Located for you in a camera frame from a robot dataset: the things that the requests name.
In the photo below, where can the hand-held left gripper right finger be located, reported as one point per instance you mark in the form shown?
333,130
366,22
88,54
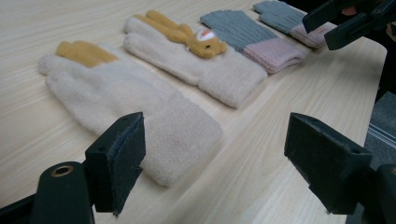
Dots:
330,161

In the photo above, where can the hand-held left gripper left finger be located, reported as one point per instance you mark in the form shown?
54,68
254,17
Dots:
124,155

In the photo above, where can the grey and pink knit glove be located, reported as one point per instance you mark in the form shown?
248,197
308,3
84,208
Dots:
280,17
249,37

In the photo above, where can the plain beige and mustard glove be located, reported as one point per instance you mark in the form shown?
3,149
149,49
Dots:
124,93

